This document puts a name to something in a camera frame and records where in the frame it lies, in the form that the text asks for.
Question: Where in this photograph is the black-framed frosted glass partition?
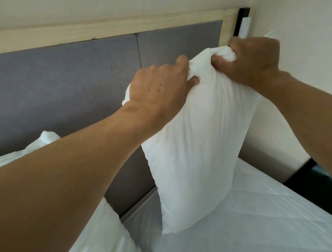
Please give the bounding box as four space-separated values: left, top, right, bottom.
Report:
284 157 332 182

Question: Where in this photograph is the white quilted mattress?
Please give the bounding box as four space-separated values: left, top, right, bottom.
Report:
120 158 332 252

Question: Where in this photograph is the person's left forearm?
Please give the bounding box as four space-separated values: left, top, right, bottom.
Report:
0 103 166 252

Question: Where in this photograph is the person's right hand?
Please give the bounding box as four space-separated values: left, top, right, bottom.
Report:
211 36 283 89

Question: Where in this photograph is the person's right forearm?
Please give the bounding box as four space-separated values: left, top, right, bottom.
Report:
255 71 332 177

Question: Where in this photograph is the black and white wall lamp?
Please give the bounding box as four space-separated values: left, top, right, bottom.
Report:
233 8 252 39

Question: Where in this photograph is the grey padded wood-framed headboard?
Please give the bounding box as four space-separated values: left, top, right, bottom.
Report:
0 8 240 218

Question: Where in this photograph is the person's left hand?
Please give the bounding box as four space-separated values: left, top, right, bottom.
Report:
128 55 200 130

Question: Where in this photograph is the white pillow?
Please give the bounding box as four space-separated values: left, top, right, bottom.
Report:
122 30 275 235
0 131 142 252

